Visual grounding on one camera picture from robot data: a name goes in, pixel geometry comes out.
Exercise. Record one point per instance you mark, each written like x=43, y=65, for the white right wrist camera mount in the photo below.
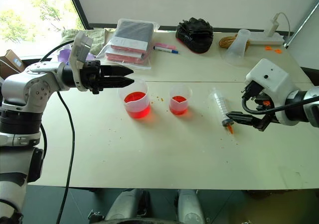
x=270, y=77

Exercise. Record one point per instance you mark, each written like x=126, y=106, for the white power strip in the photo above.
x=268, y=39

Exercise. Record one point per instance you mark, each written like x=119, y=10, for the clear syringe orange tip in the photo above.
x=220, y=104

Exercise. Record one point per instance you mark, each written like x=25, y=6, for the dark window frame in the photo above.
x=78, y=5

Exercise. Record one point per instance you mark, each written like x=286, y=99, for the grey metal pole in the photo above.
x=302, y=25

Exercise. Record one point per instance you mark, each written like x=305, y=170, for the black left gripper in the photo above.
x=90, y=76

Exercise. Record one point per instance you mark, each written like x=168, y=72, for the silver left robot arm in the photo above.
x=23, y=89

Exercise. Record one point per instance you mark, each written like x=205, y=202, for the clear plastic conical flask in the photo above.
x=236, y=49

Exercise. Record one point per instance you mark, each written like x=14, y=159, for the brown cardboard box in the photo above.
x=11, y=63

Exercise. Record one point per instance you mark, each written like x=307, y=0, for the green checked towel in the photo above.
x=98, y=38

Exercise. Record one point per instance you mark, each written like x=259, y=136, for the white plug-in charger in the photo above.
x=272, y=26

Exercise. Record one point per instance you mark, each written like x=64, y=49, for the large beaker red liquid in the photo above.
x=135, y=102

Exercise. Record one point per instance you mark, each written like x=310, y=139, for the black crumpled gloves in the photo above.
x=195, y=36

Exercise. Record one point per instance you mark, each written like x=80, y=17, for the white marker blue cap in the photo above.
x=165, y=49

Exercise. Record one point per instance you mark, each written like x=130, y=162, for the pink marker pen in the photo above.
x=165, y=45

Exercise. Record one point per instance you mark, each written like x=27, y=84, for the purple plastic object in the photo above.
x=63, y=56

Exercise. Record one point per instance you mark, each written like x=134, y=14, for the silver robot leg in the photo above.
x=190, y=206
x=127, y=205

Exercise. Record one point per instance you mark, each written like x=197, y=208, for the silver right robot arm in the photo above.
x=307, y=107

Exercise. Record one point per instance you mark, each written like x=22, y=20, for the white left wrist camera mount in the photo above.
x=80, y=49

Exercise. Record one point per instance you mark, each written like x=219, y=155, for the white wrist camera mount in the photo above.
x=80, y=49
x=270, y=77

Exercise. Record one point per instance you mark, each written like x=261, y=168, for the clear bag with books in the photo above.
x=129, y=43

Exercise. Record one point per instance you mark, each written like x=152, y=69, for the small beaker red liquid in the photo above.
x=179, y=102

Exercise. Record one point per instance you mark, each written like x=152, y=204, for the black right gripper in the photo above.
x=254, y=97

